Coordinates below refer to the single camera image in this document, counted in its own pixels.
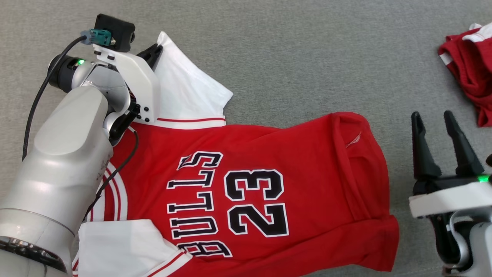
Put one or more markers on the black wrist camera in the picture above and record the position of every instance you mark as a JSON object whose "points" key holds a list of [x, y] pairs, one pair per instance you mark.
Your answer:
{"points": [[115, 30], [489, 159]]}

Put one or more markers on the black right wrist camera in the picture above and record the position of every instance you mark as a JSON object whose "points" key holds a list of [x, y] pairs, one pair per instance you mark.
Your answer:
{"points": [[489, 159]]}

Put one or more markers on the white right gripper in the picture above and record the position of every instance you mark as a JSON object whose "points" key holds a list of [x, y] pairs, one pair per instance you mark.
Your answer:
{"points": [[449, 200]]}

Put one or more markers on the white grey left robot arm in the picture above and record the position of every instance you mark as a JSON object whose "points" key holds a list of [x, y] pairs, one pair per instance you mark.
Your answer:
{"points": [[65, 161]]}

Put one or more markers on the teal left camera connector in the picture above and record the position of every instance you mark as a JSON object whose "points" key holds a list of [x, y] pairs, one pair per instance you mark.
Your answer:
{"points": [[100, 37]]}

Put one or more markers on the red Bulls 23 jersey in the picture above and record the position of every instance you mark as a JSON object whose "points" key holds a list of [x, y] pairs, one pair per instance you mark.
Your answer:
{"points": [[315, 184]]}

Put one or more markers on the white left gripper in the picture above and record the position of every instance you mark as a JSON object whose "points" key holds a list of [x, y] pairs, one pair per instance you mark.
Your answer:
{"points": [[140, 88]]}

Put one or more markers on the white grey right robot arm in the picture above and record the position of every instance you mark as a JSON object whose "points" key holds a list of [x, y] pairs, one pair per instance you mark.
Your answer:
{"points": [[480, 246]]}

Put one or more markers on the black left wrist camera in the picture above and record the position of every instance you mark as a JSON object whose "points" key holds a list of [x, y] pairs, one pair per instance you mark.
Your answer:
{"points": [[115, 30]]}

